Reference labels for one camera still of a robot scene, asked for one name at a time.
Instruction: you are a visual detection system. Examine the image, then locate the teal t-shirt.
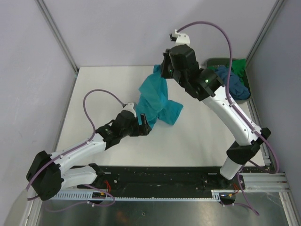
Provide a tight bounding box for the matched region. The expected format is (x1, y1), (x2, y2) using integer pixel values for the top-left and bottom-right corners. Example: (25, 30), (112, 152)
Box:
(136, 65), (183, 128)

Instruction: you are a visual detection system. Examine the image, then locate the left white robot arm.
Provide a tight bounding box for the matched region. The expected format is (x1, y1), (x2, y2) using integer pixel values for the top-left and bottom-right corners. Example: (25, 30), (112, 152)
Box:
(26, 110), (151, 201)

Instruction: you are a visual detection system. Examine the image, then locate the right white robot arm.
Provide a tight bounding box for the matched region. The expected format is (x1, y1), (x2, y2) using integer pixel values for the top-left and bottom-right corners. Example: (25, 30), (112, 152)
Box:
(161, 44), (271, 189)

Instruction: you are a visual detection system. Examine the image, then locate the grey plastic bin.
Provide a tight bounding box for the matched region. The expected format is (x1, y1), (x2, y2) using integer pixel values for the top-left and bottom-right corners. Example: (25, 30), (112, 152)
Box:
(206, 57), (252, 102)

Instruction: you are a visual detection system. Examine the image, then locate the green t-shirt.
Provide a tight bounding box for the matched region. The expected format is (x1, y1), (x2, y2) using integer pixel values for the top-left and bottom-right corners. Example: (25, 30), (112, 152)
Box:
(206, 58), (246, 84)

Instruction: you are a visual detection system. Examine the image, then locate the dark blue t-shirt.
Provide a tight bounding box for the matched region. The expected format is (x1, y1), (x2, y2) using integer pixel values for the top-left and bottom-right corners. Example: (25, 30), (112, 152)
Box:
(214, 66), (250, 100)

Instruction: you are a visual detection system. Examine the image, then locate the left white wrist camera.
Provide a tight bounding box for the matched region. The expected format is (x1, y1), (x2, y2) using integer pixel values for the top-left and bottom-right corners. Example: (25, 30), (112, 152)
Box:
(123, 102), (137, 117)

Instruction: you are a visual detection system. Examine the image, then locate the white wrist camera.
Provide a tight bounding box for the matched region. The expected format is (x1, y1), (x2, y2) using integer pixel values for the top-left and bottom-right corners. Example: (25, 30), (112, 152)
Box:
(123, 102), (137, 117)
(170, 30), (190, 46)

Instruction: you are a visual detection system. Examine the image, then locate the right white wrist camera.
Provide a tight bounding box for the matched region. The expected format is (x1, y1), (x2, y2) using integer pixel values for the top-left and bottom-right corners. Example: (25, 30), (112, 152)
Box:
(170, 30), (190, 46)

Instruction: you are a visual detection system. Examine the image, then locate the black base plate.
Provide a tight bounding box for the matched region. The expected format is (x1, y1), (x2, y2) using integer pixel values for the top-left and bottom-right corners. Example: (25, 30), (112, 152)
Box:
(90, 166), (245, 199)

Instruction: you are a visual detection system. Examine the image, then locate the white slotted cable duct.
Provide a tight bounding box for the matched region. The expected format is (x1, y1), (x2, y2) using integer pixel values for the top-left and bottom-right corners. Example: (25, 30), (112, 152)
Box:
(55, 189), (223, 203)

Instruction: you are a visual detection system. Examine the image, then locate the right aluminium corner post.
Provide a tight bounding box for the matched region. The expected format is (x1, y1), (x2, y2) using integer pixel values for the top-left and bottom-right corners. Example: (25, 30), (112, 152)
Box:
(246, 0), (286, 67)

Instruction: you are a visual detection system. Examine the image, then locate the aluminium corner post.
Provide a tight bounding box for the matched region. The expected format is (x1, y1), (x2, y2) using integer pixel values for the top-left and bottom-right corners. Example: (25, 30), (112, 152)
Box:
(246, 0), (286, 67)
(35, 0), (79, 74)

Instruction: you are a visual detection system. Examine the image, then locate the aluminium frame rail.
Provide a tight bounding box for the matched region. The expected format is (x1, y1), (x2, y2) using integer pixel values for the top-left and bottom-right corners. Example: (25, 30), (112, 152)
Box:
(241, 173), (290, 192)

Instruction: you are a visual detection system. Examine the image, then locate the left aluminium corner post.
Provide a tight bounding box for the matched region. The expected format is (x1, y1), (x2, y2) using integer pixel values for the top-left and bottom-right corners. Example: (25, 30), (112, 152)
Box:
(35, 0), (79, 74)

